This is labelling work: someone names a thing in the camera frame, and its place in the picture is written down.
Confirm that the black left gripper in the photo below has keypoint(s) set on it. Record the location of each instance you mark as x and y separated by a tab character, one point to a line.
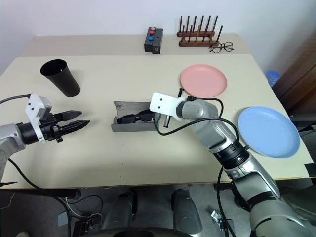
50	128

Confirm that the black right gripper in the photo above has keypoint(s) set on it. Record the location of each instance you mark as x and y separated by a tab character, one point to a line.
158	117

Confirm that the grey glasses case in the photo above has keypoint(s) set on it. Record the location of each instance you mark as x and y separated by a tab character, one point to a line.
130	127

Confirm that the black sunglasses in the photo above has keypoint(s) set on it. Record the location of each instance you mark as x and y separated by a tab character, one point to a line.
128	119

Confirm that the blue plate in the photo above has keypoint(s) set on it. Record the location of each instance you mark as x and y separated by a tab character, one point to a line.
269	130

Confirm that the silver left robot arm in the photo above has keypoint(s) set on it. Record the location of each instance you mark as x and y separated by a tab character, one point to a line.
10	135

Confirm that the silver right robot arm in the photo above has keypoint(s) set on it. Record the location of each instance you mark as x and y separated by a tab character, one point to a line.
222	133

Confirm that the black plastic cup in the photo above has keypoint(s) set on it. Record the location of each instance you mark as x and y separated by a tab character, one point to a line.
61	79

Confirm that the pink plate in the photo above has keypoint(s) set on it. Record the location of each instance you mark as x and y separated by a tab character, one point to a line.
203	80

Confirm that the black box with coloured buttons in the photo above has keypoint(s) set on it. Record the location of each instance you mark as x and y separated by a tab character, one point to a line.
149	40

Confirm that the brown wooden peg rack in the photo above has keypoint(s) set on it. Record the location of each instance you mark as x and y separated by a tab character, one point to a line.
194	42

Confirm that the dark rounded shape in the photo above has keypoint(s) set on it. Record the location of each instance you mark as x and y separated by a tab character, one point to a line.
121	209
185	212

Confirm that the dark thin-framed eyeglasses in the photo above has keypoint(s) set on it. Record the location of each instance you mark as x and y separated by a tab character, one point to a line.
228	46

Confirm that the black floor device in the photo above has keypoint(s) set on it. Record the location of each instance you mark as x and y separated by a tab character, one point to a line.
85	225

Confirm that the small metal clip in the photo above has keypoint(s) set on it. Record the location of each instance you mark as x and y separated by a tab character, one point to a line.
215	215

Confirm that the blue ribbed bottle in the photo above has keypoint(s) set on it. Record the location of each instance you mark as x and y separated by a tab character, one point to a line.
272	77

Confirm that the small black floor box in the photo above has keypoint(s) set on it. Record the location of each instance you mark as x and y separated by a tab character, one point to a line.
225	224

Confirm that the brown wooden cabinet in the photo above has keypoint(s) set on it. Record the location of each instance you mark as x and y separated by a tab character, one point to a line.
301	84

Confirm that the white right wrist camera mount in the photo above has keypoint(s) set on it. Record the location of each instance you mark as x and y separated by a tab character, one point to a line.
163	103

